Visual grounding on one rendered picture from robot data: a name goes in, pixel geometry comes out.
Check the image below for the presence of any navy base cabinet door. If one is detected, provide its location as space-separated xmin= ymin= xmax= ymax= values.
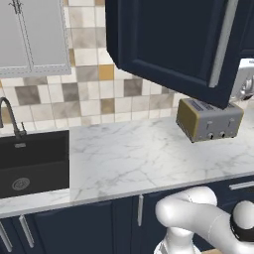
xmin=0 ymin=216 xmax=26 ymax=254
xmin=132 ymin=188 xmax=216 ymax=254
xmin=13 ymin=195 xmax=136 ymax=254

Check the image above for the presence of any grey and gold toaster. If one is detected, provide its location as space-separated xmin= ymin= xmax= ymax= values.
xmin=175 ymin=97 xmax=245 ymax=144

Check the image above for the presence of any black sink basin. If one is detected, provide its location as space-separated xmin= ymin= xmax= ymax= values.
xmin=0 ymin=129 xmax=70 ymax=199

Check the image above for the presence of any dark grey sink tap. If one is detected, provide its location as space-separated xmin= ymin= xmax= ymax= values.
xmin=0 ymin=96 xmax=28 ymax=139

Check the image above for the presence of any navy drawer front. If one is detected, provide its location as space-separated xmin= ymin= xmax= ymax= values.
xmin=211 ymin=175 xmax=254 ymax=216

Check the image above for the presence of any white framed window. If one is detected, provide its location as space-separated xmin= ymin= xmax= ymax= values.
xmin=0 ymin=0 xmax=72 ymax=78

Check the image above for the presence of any silver base cabinet handle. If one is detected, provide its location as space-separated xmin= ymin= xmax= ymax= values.
xmin=137 ymin=193 xmax=145 ymax=227
xmin=0 ymin=221 xmax=14 ymax=253
xmin=18 ymin=214 xmax=35 ymax=249

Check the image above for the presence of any navy wall cabinet door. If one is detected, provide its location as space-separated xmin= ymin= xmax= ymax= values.
xmin=104 ymin=0 xmax=254 ymax=110

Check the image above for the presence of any silver drawer handle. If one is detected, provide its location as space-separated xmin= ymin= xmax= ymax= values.
xmin=228 ymin=180 xmax=254 ymax=191

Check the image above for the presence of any long silver cabinet door handle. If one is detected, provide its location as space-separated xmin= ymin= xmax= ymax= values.
xmin=208 ymin=0 xmax=240 ymax=89

